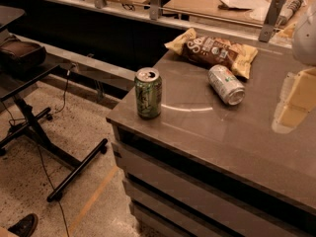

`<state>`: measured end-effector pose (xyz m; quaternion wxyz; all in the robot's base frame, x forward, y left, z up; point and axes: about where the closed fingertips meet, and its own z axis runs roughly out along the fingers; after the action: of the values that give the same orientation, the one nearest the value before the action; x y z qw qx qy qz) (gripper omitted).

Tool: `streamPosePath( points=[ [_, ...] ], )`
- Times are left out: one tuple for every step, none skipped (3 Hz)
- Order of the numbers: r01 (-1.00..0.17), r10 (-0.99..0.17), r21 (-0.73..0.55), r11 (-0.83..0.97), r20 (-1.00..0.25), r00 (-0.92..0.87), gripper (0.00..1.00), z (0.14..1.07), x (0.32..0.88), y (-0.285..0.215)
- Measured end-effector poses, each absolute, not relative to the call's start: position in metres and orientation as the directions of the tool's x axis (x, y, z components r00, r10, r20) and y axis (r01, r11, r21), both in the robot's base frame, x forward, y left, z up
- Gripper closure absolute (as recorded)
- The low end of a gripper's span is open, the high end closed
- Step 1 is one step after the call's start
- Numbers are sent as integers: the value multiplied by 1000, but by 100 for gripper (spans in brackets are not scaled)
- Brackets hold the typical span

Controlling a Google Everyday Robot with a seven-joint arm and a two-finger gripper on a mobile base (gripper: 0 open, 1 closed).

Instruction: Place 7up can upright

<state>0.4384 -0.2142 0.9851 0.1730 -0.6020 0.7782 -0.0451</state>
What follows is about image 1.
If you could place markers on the green upright soda can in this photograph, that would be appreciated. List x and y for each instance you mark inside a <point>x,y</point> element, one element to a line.
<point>148,92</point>

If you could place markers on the silver 7up can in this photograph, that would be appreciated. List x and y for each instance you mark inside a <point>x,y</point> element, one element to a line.
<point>226,85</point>

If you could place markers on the rolled white tube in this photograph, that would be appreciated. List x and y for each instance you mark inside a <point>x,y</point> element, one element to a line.
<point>288,11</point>

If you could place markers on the black shoe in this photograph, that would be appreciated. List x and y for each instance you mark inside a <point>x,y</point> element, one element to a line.
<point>26,226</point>

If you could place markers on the grey drawer cabinet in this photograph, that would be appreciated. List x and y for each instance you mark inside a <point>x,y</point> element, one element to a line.
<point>187,185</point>

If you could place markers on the brown yellow chip bag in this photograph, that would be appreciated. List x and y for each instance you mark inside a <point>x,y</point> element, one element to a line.
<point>208,51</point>

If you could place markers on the dark brown bag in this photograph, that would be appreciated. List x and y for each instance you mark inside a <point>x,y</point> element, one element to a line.
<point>21,55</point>

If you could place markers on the metal bracket right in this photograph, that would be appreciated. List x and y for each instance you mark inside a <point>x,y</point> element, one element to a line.
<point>270,20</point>

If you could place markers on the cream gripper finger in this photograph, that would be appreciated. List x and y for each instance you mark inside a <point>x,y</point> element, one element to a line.
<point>301,99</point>

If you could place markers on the black rolling stand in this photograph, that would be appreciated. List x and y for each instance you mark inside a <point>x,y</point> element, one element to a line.
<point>14,82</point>

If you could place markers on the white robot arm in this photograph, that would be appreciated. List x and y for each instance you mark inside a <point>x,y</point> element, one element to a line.
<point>304,50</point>

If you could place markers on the metal bracket middle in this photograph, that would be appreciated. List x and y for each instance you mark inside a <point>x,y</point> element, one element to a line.
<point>155,9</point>

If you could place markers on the white papers on desk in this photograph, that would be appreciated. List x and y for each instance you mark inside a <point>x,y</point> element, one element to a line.
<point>243,4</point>

